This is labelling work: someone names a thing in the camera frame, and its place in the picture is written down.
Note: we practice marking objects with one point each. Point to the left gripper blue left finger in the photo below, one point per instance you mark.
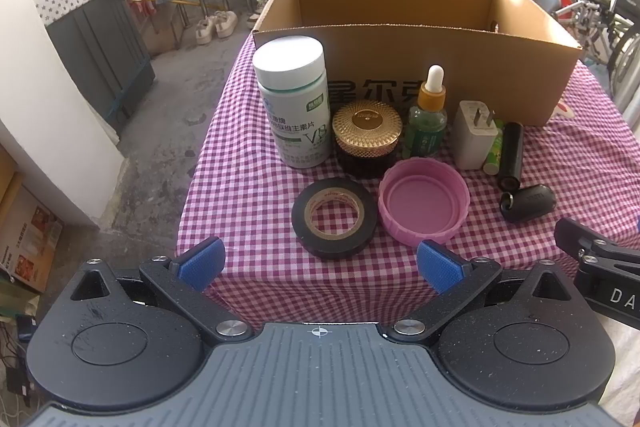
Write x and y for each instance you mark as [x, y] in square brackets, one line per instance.
[179, 284]

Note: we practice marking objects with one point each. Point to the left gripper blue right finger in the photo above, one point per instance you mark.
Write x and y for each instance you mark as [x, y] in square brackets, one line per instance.
[458, 284]

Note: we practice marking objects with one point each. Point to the pink plastic lid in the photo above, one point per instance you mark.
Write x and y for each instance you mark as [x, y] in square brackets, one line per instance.
[422, 198]

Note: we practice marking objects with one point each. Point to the small black roller bottle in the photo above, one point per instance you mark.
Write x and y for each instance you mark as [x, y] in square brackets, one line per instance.
[527, 204]

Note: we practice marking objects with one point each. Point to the green lip balm tube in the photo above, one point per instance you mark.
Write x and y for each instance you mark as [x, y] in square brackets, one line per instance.
[491, 164]

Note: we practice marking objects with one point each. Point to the black electrical tape roll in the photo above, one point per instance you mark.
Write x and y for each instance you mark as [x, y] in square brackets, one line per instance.
[334, 219]

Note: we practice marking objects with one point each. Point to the green dropper bottle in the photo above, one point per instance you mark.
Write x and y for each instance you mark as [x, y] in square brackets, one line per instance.
[427, 119]

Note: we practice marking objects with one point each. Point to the white wall charger plug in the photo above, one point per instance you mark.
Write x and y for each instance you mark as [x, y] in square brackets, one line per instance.
[472, 134]

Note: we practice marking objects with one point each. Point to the black cylinder tube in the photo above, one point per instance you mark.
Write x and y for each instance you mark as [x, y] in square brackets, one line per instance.
[511, 159]

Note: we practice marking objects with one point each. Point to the purple checkered tablecloth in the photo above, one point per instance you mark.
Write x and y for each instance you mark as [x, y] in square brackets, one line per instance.
[243, 194]

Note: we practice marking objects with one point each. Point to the cardboard box on floor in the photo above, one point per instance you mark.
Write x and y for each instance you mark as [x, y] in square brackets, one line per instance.
[29, 230]

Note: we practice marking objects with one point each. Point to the gold lid dark jar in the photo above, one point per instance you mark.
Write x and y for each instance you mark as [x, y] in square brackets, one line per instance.
[367, 135]

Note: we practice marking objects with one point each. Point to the white vitamin bottle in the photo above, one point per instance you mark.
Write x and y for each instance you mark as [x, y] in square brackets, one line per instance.
[291, 77]

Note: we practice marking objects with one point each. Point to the dark grey cabinet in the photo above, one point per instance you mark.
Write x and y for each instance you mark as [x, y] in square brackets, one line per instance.
[102, 50]

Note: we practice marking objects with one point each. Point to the white sneaker left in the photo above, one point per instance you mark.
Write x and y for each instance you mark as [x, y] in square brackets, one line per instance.
[204, 31]

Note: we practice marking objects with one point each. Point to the white sneaker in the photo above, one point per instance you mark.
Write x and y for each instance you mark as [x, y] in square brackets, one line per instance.
[225, 23]
[204, 31]

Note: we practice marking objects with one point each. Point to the white sneaker right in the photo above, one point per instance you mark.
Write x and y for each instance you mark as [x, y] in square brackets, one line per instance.
[225, 23]

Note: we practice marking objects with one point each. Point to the brown cardboard box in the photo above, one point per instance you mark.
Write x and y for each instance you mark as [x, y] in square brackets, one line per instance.
[509, 54]

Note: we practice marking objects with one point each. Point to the wheelchair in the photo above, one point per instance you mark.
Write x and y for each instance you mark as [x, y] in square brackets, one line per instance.
[608, 32]

